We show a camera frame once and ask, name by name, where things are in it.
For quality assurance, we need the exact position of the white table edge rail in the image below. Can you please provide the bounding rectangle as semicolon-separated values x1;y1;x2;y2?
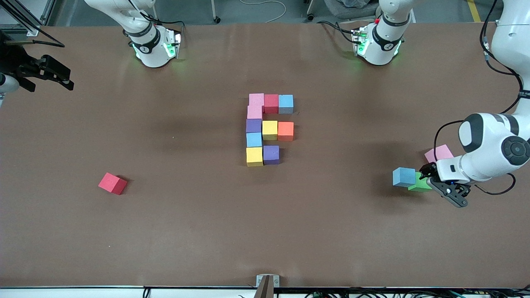
0;286;530;298

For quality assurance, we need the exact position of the yellow foam cube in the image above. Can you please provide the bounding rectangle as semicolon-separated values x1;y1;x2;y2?
262;120;278;141
247;147;264;168

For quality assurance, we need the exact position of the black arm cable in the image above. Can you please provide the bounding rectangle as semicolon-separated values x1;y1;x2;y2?
433;0;525;196
0;6;65;48

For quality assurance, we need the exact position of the metal table edge bracket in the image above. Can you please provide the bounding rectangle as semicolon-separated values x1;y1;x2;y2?
256;274;280;298

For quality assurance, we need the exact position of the white floor cable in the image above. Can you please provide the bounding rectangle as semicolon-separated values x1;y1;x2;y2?
239;0;286;23

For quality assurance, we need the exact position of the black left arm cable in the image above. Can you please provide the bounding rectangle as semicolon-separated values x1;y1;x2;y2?
433;0;525;196

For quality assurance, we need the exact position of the green foam cube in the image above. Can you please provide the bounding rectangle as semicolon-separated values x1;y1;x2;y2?
408;173;433;193

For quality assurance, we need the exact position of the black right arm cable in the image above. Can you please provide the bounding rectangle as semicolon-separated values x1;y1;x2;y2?
0;6;65;48

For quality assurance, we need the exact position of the aluminium frame profile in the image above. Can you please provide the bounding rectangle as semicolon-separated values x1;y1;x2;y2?
0;0;56;37

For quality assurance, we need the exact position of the orange foam cube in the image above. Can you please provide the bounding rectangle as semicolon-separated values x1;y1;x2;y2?
277;121;294;142

